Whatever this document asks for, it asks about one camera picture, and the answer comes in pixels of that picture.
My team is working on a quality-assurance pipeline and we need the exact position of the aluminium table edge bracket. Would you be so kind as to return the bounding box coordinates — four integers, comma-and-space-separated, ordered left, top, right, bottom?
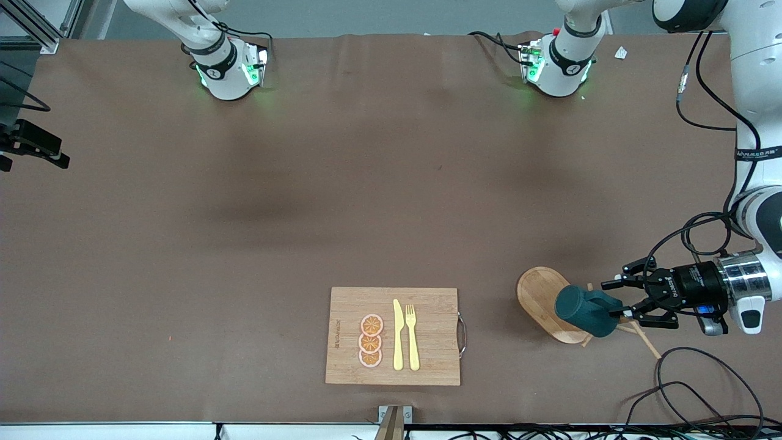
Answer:
374, 405, 414, 440

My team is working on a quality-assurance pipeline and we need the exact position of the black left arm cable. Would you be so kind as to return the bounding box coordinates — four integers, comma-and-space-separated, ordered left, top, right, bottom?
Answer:
645, 31, 761, 288

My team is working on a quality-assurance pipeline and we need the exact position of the yellow plastic fork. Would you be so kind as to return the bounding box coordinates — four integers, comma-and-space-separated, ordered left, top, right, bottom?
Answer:
406, 304, 421, 372

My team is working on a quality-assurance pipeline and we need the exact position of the black base power cable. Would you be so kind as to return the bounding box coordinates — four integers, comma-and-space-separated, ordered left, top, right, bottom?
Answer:
217, 21, 276, 46
467, 31, 527, 65

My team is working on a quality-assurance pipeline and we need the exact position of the white table edge rail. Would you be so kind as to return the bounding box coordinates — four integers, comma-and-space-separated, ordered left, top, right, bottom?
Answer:
0, 422, 782, 440

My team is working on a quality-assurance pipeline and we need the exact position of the yellow plastic knife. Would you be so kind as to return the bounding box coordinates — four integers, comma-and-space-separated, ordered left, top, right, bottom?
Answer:
393, 299, 404, 372

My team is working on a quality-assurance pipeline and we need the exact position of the aluminium frame profile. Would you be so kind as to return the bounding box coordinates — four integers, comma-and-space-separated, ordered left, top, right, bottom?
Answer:
0, 0, 62, 54

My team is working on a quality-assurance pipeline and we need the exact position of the silver arm base connector box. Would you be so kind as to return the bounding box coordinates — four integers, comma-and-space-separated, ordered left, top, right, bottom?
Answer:
243, 44, 271, 87
518, 40, 546, 84

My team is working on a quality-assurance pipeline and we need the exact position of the wooden mug rack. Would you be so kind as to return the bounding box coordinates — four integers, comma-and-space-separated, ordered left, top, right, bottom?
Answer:
516, 266, 662, 359

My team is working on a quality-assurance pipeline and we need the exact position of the dark teal ribbed mug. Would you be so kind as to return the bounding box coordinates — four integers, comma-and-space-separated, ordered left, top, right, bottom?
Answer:
554, 285, 625, 339

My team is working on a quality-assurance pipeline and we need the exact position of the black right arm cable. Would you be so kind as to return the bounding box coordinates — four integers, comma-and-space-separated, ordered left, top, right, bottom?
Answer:
0, 61, 51, 112

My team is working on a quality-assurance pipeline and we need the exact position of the bamboo cutting board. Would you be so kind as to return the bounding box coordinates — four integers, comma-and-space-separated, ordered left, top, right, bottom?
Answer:
325, 287, 467, 386

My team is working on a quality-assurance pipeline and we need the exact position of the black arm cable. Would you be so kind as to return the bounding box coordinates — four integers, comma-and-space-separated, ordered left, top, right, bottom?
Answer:
0, 61, 51, 112
645, 31, 761, 288

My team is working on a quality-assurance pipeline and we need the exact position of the black looped floor cable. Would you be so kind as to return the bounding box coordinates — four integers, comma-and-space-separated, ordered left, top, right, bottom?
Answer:
623, 382, 743, 428
656, 347, 764, 431

